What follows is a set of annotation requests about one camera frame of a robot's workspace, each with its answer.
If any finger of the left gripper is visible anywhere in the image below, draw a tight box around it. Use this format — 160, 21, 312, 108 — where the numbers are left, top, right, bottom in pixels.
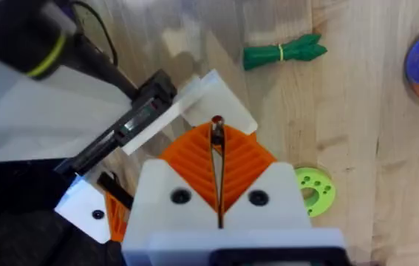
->
180, 69, 259, 136
54, 171, 135, 244

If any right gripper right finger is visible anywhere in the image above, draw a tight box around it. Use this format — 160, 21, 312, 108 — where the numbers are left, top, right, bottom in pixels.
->
219, 123, 313, 231

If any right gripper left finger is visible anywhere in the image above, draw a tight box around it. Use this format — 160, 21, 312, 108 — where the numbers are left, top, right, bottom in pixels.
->
121, 121, 221, 253

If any green toy vegetable bundle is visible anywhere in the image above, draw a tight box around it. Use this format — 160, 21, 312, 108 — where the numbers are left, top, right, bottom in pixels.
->
242, 33, 329, 72

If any green disc with holes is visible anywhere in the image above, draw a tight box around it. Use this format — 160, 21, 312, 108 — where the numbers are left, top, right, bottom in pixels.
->
293, 166, 337, 219

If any black cable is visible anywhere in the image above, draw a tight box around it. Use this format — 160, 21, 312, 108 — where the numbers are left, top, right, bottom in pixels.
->
69, 0, 119, 68

